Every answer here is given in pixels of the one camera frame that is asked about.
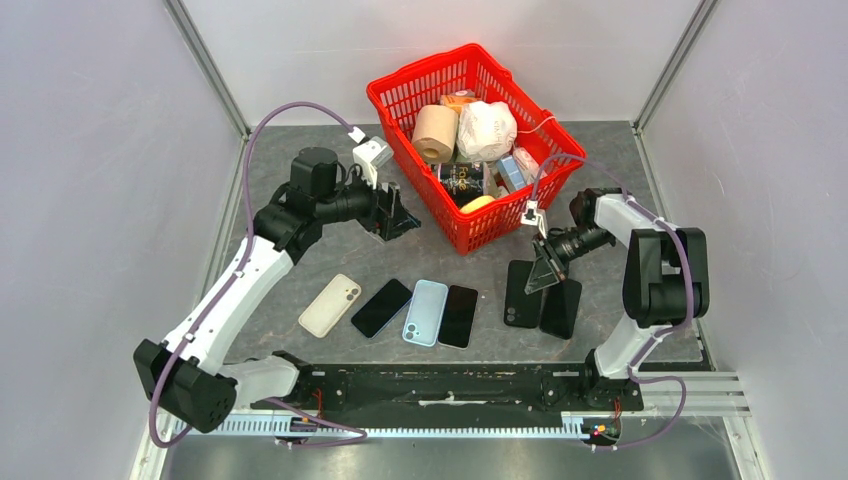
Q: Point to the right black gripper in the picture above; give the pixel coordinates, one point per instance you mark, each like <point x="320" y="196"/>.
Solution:
<point x="544" y="273"/>

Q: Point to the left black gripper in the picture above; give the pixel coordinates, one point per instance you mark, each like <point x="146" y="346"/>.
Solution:
<point x="391" y="218"/>

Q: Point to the blue phone with black screen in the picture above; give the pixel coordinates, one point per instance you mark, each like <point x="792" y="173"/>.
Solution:
<point x="381" y="308"/>

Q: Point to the black phone from blue case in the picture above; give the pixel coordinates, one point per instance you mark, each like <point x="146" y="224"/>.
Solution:
<point x="458" y="317"/>

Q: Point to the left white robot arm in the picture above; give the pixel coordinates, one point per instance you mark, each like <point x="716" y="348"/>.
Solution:
<point x="185" y="373"/>

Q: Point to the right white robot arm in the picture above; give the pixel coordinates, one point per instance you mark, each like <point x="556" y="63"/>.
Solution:
<point x="666" y="277"/>

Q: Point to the black packet in basket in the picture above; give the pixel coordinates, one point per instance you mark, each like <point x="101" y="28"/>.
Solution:
<point x="463" y="182"/>

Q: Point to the yellow sponge in basket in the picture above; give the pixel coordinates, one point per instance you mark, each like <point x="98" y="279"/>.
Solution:
<point x="477" y="204"/>

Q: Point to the beige toilet paper roll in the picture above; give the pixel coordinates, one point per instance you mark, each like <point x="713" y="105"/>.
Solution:
<point x="434" y="134"/>

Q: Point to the blue box in basket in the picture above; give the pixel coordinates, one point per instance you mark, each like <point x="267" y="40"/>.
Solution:
<point x="511" y="173"/>

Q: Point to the white plastic bag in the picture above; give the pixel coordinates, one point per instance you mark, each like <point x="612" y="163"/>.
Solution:
<point x="486" y="131"/>

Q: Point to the red plastic basket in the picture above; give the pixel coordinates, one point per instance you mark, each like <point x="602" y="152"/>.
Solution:
<point x="546" y="153"/>

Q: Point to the orange box in basket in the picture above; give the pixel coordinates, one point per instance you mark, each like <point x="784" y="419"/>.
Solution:
<point x="457" y="100"/>

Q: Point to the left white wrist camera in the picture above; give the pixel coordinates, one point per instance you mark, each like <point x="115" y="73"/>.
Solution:
<point x="370" y="153"/>

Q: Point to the white toothed cable rail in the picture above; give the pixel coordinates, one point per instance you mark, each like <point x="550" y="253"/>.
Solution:
<point x="284" y="424"/>

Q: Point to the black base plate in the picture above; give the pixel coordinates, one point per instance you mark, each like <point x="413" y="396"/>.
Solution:
<point x="456" y="395"/>

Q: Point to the aluminium frame rail left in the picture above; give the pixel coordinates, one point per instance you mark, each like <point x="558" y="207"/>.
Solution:
<point x="193" y="39"/>

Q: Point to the aluminium frame rail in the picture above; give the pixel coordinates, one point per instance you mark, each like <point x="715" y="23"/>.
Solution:
<point x="687" y="40"/>
<point x="193" y="39"/>

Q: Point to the aluminium frame rail right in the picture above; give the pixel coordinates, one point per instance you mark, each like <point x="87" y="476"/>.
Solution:
<point x="687" y="40"/>

